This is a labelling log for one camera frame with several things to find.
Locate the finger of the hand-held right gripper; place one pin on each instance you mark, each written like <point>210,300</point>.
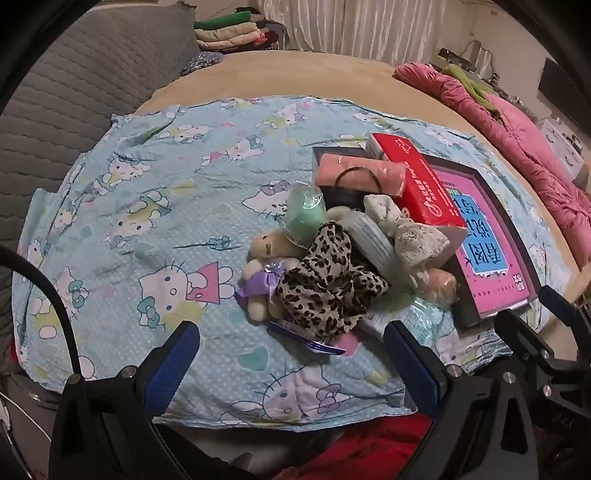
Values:
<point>561,301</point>
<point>519,331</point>

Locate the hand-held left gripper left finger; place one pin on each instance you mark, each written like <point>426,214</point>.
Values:
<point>171,369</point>

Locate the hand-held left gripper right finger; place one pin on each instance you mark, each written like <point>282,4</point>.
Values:
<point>411,364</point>

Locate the pink framed box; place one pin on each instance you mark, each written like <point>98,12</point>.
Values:
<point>466,309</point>

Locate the leopard print cloth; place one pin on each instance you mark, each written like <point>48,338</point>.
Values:
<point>323,286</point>

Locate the white floral cloth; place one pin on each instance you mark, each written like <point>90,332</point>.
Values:
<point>415,240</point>

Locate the pale green tissue pack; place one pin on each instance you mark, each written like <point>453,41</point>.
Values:
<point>369,240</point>

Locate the clear plastic tissue packet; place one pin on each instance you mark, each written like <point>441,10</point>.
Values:
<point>415,318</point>

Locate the small pink item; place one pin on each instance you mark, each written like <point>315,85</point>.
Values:
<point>348,344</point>

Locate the peach ball in plastic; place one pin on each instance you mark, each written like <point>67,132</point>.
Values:
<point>441,286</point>

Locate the red cloth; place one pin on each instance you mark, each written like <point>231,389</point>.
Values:
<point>369,447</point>

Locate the pink book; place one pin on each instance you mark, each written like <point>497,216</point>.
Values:
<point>489,230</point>

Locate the cream teddy bear purple dress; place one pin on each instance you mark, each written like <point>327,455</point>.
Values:
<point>258,300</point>

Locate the purple blue flat packet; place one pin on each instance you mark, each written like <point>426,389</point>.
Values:
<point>300,337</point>

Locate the white drawer cabinet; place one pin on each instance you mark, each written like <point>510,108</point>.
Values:
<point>563,143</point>

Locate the pink quilt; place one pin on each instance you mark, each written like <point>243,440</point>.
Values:
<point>521,134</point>

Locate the dark blue box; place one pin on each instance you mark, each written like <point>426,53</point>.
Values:
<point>344,198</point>

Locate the green roll in plastic wrap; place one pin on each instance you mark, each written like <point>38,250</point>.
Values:
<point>302,217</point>

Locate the red and white tissue box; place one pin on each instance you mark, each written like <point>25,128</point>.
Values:
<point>415,180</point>

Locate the pink rolled towel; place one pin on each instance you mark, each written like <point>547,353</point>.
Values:
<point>392,180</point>

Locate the blue cartoon cat printed blanket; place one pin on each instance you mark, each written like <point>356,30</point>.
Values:
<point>138,184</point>

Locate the black television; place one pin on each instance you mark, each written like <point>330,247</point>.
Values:
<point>561,87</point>

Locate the green cloth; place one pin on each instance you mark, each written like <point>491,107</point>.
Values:
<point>466,81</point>

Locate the dark electronic device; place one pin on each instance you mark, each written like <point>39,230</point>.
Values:
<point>455,57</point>

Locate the grey quilted headboard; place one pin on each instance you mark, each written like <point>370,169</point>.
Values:
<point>69,92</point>

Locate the dark patterned cloth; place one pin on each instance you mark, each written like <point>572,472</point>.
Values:
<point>201,62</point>

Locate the stack of folded clothes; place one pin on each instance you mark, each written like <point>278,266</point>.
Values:
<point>226,32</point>

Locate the white curtains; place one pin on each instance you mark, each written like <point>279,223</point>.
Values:
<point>346,27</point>

